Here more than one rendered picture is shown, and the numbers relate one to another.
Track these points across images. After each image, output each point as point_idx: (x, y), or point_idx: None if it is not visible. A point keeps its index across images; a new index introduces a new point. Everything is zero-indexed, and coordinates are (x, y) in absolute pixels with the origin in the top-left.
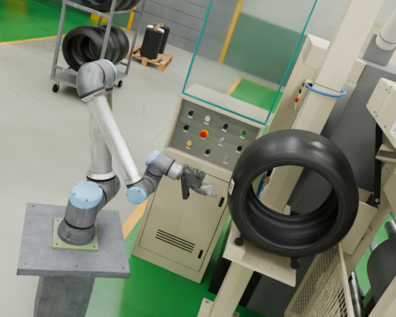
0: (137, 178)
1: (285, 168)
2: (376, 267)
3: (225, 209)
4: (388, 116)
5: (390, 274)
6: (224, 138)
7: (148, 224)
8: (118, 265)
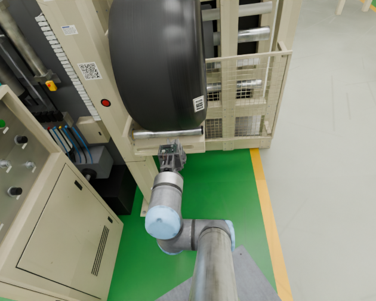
0: (223, 233)
1: (110, 70)
2: None
3: (83, 181)
4: None
5: None
6: None
7: (86, 288)
8: (240, 260)
